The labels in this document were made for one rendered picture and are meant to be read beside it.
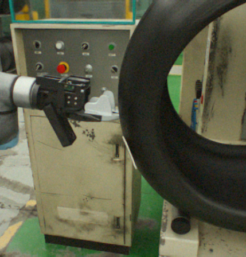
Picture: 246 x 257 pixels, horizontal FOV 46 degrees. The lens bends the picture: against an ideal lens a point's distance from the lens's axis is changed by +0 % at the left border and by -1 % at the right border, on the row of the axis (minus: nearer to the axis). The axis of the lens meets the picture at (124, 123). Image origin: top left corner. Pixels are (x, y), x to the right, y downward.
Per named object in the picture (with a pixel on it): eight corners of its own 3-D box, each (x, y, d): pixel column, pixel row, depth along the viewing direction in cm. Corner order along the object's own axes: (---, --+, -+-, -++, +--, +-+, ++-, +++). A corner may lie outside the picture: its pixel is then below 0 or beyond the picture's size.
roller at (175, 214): (186, 160, 97) (173, 156, 97) (190, 148, 95) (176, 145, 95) (188, 237, 65) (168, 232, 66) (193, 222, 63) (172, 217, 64)
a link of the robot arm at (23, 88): (13, 111, 67) (30, 100, 75) (31, 115, 67) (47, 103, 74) (12, 80, 64) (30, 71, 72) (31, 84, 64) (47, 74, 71)
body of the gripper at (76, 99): (83, 86, 62) (30, 77, 63) (81, 123, 65) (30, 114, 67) (93, 78, 69) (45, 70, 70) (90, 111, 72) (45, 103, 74)
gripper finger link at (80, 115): (100, 118, 63) (61, 111, 64) (99, 124, 64) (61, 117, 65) (105, 110, 67) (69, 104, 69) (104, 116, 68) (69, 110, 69)
